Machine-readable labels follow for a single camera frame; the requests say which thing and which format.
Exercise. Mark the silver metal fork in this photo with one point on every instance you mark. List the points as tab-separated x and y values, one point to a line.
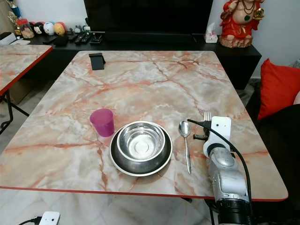
207	115

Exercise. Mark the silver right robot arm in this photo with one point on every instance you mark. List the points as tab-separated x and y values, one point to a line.
228	183

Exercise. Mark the silver metal spoon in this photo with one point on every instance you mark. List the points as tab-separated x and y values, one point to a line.
184	128

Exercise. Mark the stainless steel bowl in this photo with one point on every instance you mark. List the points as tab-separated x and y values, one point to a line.
141	141

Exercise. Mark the stainless steel plate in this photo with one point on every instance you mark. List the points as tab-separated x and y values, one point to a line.
140	168

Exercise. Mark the black television console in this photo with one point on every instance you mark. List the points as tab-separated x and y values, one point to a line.
229	54

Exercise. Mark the dark sofa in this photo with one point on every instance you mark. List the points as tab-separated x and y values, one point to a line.
281	150

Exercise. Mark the red cushion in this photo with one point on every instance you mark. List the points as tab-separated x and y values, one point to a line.
277	86

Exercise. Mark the white tissue pack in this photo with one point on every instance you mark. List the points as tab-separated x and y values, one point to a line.
211	34

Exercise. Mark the pink plastic cup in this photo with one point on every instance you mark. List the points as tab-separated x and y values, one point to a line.
103	123

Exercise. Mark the red laughing buddha statue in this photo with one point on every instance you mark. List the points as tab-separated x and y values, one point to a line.
241	23

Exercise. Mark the marble folding side table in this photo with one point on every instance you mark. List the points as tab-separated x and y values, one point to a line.
21	63

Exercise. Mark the white flat box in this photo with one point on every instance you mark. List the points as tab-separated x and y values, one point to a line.
8	38

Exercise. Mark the black flat television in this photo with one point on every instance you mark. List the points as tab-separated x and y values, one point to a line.
147	15

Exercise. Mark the black phone stand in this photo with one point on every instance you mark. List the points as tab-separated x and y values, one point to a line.
97	62

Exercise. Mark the jar with red lid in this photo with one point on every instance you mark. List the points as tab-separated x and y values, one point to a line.
24	29

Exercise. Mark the gold trophy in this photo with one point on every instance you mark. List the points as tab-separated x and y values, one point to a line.
15	9

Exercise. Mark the black and white toy ball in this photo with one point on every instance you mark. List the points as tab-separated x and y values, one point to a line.
38	28

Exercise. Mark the white and blue toy ball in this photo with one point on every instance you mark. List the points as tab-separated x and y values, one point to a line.
48	28

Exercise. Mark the orange toy ball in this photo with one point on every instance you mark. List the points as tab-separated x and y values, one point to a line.
59	28

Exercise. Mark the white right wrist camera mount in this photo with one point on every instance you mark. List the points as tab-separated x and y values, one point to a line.
220	126

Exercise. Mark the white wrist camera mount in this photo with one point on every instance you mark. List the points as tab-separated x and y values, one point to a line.
49	218
220	126

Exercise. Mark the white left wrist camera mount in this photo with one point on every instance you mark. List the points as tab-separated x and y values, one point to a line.
49	218

